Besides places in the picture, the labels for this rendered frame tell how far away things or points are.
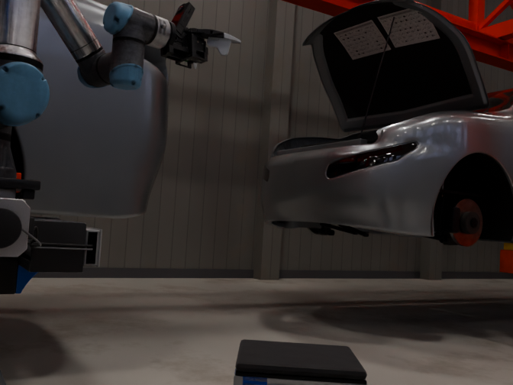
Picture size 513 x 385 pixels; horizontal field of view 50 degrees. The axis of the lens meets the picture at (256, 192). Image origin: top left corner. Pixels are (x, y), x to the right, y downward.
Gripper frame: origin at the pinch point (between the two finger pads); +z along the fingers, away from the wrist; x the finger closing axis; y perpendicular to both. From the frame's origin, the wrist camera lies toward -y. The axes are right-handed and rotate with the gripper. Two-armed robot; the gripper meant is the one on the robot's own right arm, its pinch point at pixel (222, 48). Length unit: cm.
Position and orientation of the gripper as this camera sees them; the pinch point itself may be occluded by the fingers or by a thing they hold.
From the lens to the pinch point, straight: 158.0
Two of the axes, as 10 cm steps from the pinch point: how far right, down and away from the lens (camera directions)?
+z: 7.0, 0.9, 7.1
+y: 0.3, 9.9, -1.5
